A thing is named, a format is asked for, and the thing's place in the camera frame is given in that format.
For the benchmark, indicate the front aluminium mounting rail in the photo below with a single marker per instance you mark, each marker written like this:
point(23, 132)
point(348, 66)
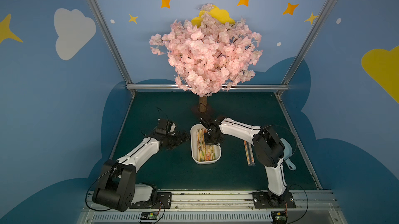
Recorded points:
point(223, 206)

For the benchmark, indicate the wrapped chopsticks panda print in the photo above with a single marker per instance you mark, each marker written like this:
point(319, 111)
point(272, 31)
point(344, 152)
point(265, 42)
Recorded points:
point(200, 136)

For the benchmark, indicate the chopsticks pair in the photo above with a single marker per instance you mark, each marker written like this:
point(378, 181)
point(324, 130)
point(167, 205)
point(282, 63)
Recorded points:
point(246, 152)
point(252, 156)

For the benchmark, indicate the aluminium corner post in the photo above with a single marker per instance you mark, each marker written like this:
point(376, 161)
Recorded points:
point(314, 31)
point(98, 15)

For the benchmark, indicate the light blue dustpan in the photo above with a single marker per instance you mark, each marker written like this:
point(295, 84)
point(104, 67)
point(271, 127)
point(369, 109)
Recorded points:
point(288, 152)

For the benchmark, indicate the left green circuit board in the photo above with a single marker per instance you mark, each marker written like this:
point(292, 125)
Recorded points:
point(149, 216)

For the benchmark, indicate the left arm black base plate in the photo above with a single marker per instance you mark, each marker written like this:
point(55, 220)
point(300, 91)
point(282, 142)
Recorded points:
point(162, 199)

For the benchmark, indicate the right floor edge rail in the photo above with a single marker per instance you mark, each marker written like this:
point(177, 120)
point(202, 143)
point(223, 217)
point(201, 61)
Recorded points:
point(300, 146)

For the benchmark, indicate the left aluminium corner post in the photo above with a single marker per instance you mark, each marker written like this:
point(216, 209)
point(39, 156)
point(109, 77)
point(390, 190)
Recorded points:
point(98, 15)

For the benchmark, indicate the pink cherry blossom tree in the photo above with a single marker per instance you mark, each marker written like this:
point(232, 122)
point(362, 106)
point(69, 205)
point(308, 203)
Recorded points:
point(209, 50)

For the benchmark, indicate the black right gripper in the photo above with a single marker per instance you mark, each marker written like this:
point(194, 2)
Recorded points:
point(213, 134)

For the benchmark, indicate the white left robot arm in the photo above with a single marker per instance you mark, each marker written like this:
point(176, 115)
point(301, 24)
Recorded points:
point(116, 187)

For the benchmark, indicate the right black controller board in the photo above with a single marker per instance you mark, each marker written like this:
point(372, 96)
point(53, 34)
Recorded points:
point(279, 218)

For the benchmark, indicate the left floor edge rail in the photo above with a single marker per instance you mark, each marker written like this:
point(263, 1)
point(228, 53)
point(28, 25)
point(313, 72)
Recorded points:
point(122, 127)

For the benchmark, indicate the wrapped chopsticks red print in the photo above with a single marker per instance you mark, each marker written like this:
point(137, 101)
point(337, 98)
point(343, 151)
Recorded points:
point(207, 153)

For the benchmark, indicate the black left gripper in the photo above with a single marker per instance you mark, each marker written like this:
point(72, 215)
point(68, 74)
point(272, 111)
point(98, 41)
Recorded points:
point(176, 138)

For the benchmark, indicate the horizontal aluminium back rail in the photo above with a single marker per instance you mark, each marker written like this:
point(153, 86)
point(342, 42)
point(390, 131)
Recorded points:
point(173, 87)

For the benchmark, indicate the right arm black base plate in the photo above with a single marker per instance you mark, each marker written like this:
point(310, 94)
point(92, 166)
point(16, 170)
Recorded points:
point(265, 199)

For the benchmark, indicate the right aluminium corner post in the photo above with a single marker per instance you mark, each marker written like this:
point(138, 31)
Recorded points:
point(314, 31)

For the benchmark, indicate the floor edge rail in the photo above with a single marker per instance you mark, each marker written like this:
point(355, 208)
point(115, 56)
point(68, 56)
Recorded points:
point(300, 146)
point(122, 127)

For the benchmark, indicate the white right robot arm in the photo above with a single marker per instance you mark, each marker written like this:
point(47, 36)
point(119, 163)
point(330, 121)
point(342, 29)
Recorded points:
point(269, 148)

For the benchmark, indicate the white plastic storage box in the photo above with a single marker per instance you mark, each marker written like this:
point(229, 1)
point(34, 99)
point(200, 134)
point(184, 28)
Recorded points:
point(194, 146)

